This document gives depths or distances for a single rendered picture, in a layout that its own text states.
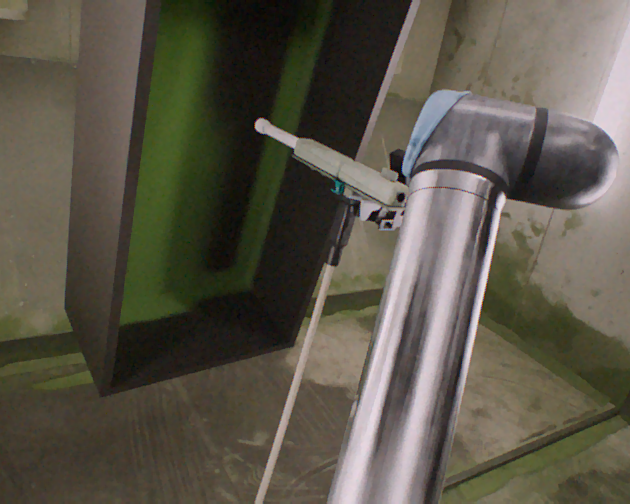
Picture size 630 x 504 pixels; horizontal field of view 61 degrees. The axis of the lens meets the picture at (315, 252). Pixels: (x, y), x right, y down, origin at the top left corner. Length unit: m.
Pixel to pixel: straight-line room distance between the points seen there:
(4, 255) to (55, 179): 0.35
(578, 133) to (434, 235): 0.21
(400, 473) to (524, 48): 2.72
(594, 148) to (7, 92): 2.18
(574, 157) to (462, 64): 2.69
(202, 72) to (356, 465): 1.12
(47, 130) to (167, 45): 1.14
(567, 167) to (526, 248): 2.33
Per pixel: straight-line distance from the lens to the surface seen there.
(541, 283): 2.97
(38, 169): 2.39
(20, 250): 2.31
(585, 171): 0.70
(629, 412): 2.88
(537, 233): 2.96
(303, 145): 1.14
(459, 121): 0.66
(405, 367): 0.56
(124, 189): 1.10
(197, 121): 1.51
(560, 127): 0.68
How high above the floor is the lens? 1.39
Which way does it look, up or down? 22 degrees down
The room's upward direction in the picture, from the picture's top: 10 degrees clockwise
